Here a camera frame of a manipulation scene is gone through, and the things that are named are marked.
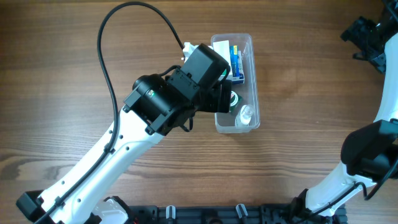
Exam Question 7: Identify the dark green square box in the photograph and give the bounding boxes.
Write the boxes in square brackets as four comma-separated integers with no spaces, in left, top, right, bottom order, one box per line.
[229,91,243,114]

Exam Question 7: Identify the white Hansaplast box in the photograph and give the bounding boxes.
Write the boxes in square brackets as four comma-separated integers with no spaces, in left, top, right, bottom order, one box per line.
[230,51,244,84]

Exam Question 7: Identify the white spray bottle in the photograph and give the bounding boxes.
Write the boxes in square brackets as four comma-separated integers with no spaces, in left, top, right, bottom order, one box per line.
[235,105,254,127]

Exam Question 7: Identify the blue medicine box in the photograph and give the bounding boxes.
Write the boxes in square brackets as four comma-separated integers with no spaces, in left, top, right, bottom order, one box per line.
[229,45,241,78]

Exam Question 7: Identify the white green Panadol box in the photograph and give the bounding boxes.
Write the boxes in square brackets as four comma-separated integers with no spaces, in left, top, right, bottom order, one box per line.
[212,40,233,76]

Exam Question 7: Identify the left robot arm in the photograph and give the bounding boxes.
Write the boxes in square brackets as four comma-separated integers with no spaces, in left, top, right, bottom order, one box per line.
[16,72,232,223]

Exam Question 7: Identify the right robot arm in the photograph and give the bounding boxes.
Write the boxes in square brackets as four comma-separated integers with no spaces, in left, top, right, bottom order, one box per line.
[281,0,397,223]

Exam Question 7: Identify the clear plastic container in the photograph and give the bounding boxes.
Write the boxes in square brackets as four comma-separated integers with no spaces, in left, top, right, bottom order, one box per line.
[211,34,260,134]

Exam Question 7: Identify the left black cable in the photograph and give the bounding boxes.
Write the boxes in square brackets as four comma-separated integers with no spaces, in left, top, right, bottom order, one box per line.
[32,1,186,224]

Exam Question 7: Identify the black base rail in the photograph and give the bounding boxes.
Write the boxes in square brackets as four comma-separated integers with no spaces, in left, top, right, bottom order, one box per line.
[129,204,348,224]

